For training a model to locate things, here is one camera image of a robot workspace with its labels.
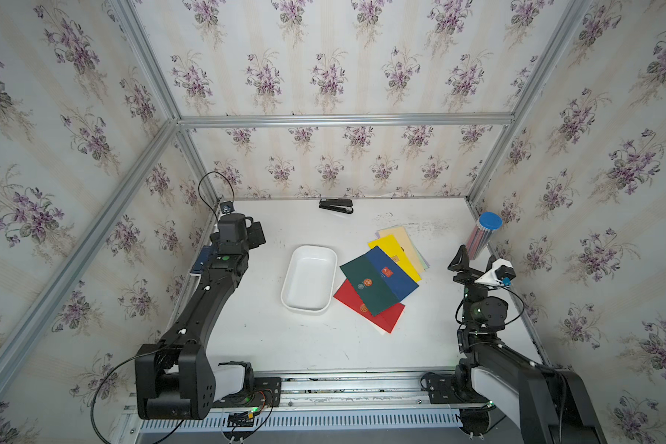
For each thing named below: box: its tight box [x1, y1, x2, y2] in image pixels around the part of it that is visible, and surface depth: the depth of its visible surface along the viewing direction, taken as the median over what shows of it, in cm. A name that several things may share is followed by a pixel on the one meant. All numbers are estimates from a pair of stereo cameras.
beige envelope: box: [378, 225, 425, 275], surface depth 107 cm
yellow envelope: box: [368, 234, 422, 283], surface depth 104 cm
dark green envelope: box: [339, 254, 400, 317], surface depth 95 cm
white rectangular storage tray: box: [280, 244, 339, 315], surface depth 96 cm
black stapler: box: [318, 197, 355, 215], surface depth 117 cm
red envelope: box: [333, 278, 407, 334], surface depth 90 cm
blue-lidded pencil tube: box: [466, 211, 504, 260], surface depth 92 cm
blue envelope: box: [365, 246, 420, 302], surface depth 98 cm
